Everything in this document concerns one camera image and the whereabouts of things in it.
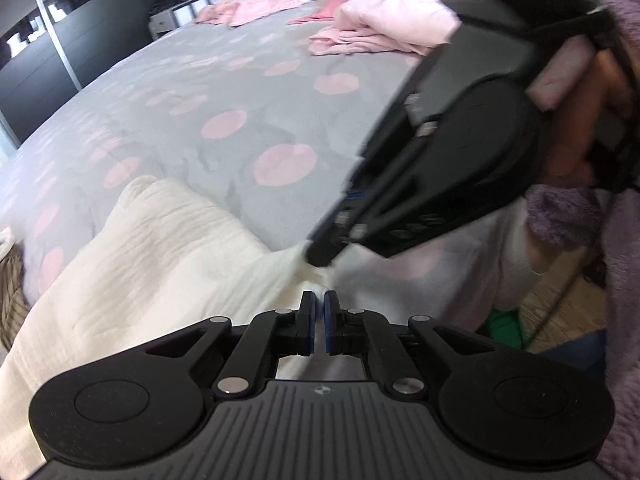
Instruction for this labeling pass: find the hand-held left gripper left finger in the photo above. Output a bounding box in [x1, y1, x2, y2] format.
[142, 290, 317, 398]

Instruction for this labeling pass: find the pink folded cloth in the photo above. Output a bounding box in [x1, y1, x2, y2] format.
[309, 25, 432, 57]

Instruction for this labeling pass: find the person's right hand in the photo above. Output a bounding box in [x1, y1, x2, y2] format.
[541, 50, 635, 186]

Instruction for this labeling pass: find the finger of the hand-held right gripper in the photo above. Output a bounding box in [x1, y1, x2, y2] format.
[342, 87, 442, 208]
[305, 160, 452, 268]

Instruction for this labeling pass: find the brown striped cloth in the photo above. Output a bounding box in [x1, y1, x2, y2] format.
[0, 245, 27, 353]

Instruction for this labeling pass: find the grey pink-dotted bed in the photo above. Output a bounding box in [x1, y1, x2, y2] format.
[0, 0, 546, 322]

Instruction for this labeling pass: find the pale folded cloth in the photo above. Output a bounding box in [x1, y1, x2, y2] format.
[334, 0, 463, 47]

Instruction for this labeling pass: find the white muslin garment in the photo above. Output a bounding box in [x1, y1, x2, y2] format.
[0, 175, 371, 476]

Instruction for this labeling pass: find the white nightstand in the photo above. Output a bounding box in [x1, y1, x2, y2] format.
[149, 0, 221, 39]

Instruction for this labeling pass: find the light pink printed pillow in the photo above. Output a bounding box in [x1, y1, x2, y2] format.
[195, 0, 332, 27]

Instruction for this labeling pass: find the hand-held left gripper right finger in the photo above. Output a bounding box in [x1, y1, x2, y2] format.
[322, 289, 495, 397]

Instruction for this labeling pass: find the black sliding wardrobe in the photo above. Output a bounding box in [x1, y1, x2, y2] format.
[0, 0, 162, 144]

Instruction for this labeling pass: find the green object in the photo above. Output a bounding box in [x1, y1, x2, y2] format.
[487, 307, 527, 349]

